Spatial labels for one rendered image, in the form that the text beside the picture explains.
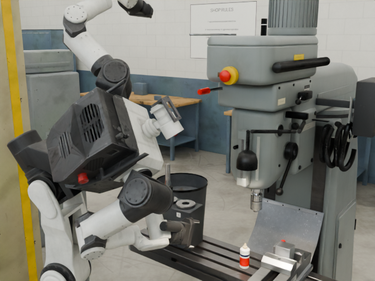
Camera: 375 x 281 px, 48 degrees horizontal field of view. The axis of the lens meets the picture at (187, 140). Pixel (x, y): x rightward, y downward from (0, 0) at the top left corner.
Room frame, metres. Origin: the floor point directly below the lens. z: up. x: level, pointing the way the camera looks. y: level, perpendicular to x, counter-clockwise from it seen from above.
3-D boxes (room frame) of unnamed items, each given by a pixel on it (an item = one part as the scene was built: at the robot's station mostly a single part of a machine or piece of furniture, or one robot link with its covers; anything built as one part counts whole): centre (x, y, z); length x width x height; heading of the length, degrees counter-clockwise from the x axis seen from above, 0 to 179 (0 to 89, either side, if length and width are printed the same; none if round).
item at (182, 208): (1.84, 0.05, 1.04); 0.22 x 0.12 x 0.20; 58
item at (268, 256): (1.47, -0.36, 1.03); 0.12 x 0.06 x 0.04; 54
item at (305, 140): (1.76, -0.40, 1.47); 0.24 x 0.19 x 0.26; 53
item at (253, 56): (1.61, -0.29, 1.81); 0.47 x 0.26 x 0.16; 143
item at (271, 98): (1.64, -0.31, 1.68); 0.34 x 0.24 x 0.10; 143
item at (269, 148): (1.61, -0.28, 1.47); 0.21 x 0.19 x 0.32; 53
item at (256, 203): (1.60, -0.28, 1.23); 0.05 x 0.05 x 0.06
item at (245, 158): (1.37, -0.20, 1.48); 0.07 x 0.07 x 0.06
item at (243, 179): (1.51, -0.21, 1.44); 0.04 x 0.04 x 0.21; 53
